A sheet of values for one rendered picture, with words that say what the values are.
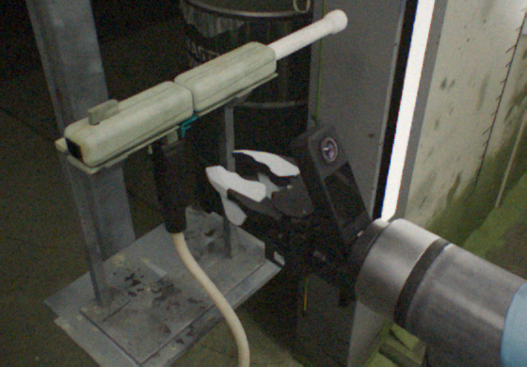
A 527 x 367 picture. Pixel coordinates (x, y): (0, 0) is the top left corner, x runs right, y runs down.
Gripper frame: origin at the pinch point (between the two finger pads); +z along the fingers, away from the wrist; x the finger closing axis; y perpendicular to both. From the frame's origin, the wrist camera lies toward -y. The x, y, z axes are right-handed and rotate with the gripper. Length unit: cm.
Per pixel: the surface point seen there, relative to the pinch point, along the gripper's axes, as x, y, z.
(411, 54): 48.5, 4.9, 3.2
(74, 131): -11.8, -5.0, 10.7
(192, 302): -1.1, 29.5, 7.9
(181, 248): -1.0, 19.2, 9.3
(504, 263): 123, 105, -9
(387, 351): 65, 106, 3
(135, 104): -4.1, -5.1, 10.2
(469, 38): 79, 13, 5
